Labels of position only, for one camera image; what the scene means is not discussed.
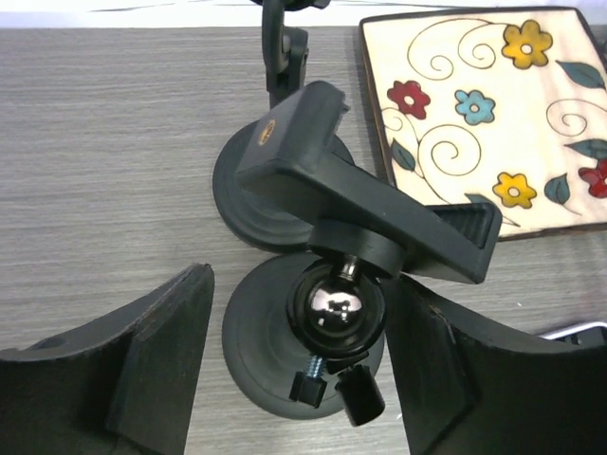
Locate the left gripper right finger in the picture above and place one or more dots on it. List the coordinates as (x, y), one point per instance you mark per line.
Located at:
(470, 385)

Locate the floral square plate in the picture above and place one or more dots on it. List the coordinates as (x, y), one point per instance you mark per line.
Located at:
(501, 105)

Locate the purple case phone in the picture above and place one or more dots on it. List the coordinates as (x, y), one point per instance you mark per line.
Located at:
(585, 334)

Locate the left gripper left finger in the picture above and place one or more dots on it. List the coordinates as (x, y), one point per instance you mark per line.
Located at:
(123, 383)

